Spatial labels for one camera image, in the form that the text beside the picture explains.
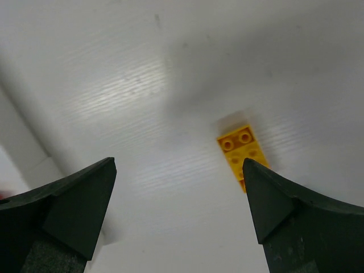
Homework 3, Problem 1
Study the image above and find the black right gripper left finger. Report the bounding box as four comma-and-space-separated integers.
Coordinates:
1, 157, 117, 272

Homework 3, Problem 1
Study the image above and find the yellow flat lego plate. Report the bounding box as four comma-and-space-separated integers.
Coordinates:
217, 125, 270, 193

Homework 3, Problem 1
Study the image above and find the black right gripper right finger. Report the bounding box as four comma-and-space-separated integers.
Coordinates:
242, 159, 363, 272

